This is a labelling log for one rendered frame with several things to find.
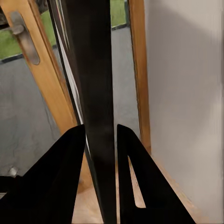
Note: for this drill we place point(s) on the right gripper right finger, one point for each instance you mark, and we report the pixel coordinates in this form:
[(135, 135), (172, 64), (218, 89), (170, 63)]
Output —
[(162, 204)]

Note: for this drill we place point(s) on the door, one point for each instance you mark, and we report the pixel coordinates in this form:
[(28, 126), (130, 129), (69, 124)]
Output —
[(35, 103)]

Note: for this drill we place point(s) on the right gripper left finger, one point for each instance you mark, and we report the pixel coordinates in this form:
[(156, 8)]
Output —
[(46, 194)]

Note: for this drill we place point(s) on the poster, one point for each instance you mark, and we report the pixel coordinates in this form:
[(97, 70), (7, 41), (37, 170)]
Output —
[(83, 34)]

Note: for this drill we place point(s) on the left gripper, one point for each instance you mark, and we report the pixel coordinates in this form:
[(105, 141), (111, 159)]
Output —
[(7, 182)]

